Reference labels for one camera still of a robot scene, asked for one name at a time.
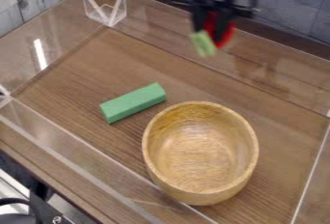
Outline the black metal bracket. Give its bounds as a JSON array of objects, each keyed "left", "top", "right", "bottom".
[{"left": 30, "top": 192, "right": 74, "bottom": 224}]

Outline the black cable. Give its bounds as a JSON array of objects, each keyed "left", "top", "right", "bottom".
[{"left": 0, "top": 197, "right": 34, "bottom": 224}]

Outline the wooden bowl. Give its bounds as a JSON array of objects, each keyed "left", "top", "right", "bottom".
[{"left": 142, "top": 101, "right": 260, "bottom": 206}]

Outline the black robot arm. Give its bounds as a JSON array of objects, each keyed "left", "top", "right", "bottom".
[{"left": 171, "top": 0, "right": 260, "bottom": 47}]

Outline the clear acrylic enclosure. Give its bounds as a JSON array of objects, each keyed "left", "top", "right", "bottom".
[{"left": 0, "top": 0, "right": 330, "bottom": 224}]

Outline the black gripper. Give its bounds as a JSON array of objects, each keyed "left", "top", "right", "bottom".
[{"left": 170, "top": 0, "right": 260, "bottom": 42}]

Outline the green rectangular block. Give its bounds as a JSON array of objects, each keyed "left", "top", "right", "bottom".
[{"left": 99, "top": 83, "right": 166, "bottom": 124}]

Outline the red felt fruit green leaf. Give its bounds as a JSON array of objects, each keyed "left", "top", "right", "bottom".
[{"left": 190, "top": 12, "right": 237, "bottom": 57}]

